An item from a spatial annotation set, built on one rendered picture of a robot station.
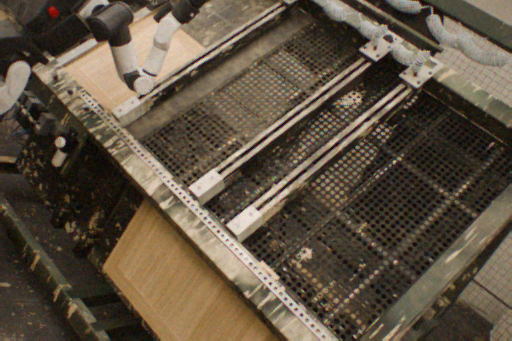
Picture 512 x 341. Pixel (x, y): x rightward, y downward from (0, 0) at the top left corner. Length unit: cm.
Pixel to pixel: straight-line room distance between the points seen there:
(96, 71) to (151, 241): 84
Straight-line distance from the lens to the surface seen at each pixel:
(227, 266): 203
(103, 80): 272
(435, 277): 207
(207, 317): 241
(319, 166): 221
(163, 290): 253
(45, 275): 273
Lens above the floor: 169
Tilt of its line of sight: 13 degrees down
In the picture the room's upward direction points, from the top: 34 degrees clockwise
